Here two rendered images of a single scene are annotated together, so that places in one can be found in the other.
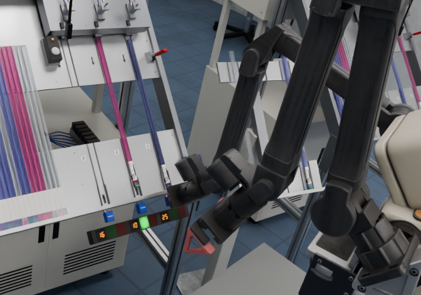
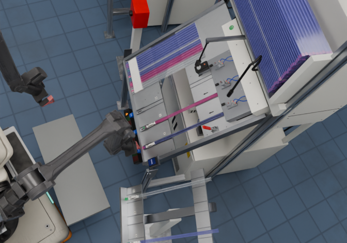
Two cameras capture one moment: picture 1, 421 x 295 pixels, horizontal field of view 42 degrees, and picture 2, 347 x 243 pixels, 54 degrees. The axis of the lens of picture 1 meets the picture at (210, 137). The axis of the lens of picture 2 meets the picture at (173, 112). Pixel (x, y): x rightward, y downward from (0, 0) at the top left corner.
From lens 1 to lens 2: 184 cm
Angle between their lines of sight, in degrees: 67
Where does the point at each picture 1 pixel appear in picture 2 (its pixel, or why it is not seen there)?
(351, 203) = not seen: outside the picture
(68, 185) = (144, 93)
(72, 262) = not seen: hidden behind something
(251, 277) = (87, 184)
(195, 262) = (177, 232)
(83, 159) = (155, 98)
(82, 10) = (223, 75)
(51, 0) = (224, 56)
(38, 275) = not seen: hidden behind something
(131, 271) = (177, 191)
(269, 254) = (99, 204)
